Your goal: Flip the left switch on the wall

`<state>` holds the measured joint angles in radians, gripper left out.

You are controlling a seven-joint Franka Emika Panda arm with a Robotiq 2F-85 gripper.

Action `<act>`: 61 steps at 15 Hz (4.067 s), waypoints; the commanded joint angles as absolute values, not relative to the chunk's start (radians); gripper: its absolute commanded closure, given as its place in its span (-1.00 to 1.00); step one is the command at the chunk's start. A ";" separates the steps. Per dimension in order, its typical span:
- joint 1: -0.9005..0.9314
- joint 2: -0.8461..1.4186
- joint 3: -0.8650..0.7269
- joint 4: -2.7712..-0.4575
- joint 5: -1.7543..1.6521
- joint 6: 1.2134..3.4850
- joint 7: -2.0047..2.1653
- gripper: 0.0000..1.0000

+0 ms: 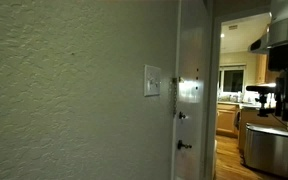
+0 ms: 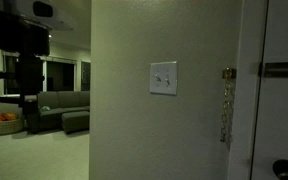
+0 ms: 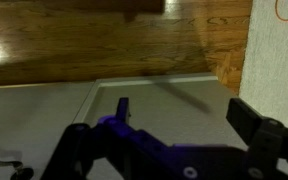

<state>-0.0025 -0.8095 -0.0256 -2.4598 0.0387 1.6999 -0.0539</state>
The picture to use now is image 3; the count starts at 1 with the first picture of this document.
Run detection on small metal hook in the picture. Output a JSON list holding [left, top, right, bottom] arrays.
[[0, 155, 35, 180]]

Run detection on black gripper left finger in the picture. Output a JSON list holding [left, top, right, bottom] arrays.
[[39, 96, 248, 180]]

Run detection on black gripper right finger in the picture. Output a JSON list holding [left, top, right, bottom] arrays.
[[225, 97, 288, 180]]

